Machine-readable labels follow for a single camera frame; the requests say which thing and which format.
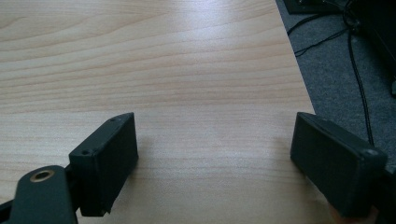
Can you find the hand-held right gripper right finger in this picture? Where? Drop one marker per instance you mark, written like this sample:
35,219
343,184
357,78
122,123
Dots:
333,168

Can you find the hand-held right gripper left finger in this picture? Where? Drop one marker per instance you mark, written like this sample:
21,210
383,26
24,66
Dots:
106,165

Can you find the black stand base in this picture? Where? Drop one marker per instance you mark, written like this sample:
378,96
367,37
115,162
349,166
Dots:
311,6

